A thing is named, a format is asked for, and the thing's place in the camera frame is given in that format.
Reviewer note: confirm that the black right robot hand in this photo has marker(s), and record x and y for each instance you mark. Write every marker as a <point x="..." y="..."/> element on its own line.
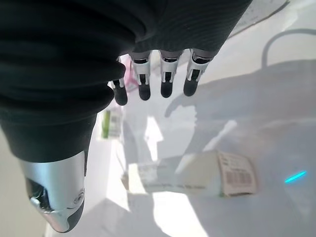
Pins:
<point x="61" y="61"/>

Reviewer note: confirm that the long green white medicine box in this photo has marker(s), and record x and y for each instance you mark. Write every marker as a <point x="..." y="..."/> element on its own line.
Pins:
<point x="197" y="170"/>

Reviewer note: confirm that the blue fronted white drawer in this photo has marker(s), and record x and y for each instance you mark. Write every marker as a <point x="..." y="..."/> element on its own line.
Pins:
<point x="247" y="111"/>

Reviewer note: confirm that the pink white medicine box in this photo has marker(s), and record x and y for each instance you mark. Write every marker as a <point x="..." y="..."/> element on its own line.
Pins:
<point x="130" y="79"/>

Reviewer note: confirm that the small green white medicine box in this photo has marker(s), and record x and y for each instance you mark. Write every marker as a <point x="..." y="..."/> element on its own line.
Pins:
<point x="109" y="123"/>

